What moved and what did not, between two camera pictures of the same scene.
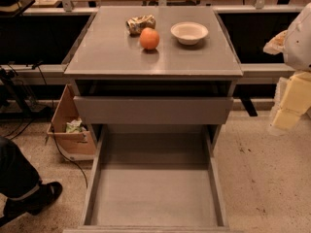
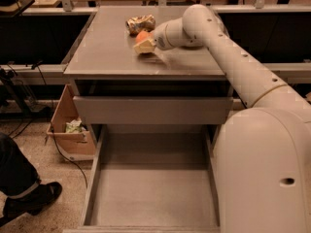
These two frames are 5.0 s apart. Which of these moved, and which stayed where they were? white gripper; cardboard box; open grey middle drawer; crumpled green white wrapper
Moved: white gripper
Stayed: cardboard box; crumpled green white wrapper; open grey middle drawer
